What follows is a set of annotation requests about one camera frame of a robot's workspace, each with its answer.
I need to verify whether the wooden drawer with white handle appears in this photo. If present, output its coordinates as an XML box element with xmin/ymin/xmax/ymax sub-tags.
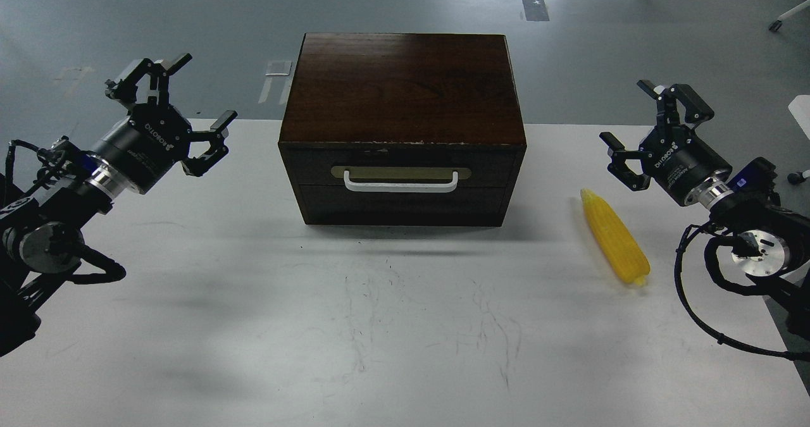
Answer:
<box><xmin>282</xmin><ymin>147</ymin><xmax>516</xmax><ymax>190</ymax></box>

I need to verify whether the white chair leg with caster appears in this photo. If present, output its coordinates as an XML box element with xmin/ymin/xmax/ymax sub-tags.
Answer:
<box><xmin>768</xmin><ymin>0</ymin><xmax>810</xmax><ymax>32</ymax></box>

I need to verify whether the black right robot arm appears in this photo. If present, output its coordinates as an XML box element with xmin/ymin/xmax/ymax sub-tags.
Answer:
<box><xmin>600</xmin><ymin>79</ymin><xmax>809</xmax><ymax>361</ymax></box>

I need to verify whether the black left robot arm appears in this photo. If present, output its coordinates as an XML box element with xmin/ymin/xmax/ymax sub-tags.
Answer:
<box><xmin>1</xmin><ymin>53</ymin><xmax>237</xmax><ymax>355</ymax></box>

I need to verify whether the yellow corn cob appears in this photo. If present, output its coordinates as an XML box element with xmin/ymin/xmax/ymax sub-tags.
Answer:
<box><xmin>580</xmin><ymin>189</ymin><xmax>651</xmax><ymax>286</ymax></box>

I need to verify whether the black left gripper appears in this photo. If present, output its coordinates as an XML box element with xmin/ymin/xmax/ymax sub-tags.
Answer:
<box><xmin>100</xmin><ymin>53</ymin><xmax>239</xmax><ymax>195</ymax></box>

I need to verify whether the white side table edge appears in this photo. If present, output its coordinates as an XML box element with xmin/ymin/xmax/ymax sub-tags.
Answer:
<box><xmin>788</xmin><ymin>94</ymin><xmax>810</xmax><ymax>139</ymax></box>

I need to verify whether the dark wooden drawer cabinet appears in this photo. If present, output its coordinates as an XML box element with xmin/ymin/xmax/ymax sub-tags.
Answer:
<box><xmin>278</xmin><ymin>33</ymin><xmax>527</xmax><ymax>227</ymax></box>

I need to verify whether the black caster wheel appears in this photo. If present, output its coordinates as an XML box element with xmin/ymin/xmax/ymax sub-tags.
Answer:
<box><xmin>787</xmin><ymin>170</ymin><xmax>810</xmax><ymax>185</ymax></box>

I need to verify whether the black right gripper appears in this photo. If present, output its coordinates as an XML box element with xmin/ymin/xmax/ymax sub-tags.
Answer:
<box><xmin>599</xmin><ymin>79</ymin><xmax>732</xmax><ymax>207</ymax></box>

